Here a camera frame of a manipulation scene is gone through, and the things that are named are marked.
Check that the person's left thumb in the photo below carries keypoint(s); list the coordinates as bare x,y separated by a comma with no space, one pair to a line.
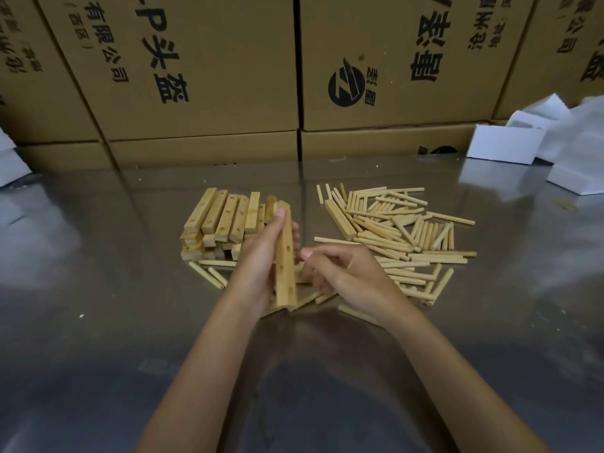
268,228

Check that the long wooden bar with holes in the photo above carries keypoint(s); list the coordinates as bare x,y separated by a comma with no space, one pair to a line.
285,259

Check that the person's left hand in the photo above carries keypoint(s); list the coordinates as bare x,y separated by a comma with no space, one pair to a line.
252,273

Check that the pile of wooden dowels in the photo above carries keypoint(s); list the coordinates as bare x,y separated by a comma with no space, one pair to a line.
401,235

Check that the white foam block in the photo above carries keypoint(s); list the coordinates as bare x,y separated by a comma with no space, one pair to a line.
542,113
505,145
578,180
13,168

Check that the pile of drilled wooden blocks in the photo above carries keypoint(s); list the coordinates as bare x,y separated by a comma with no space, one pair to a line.
222,221

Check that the stack of brown cardboard boxes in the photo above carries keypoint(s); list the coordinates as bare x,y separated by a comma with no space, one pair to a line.
212,65

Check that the small white foam piece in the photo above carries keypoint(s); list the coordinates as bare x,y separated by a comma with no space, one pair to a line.
5,140

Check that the light wooden dowel stick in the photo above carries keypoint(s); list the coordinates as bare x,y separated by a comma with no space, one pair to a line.
358,314
206,275
217,262
218,276

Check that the large white foam piece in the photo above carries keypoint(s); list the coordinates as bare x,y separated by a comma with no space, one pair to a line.
583,132

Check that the person's right forearm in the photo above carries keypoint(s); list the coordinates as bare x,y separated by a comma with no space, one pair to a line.
453,382

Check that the person's right hand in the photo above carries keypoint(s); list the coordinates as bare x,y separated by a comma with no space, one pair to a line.
363,283

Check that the person's left forearm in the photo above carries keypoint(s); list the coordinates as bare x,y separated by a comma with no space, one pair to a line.
203,372

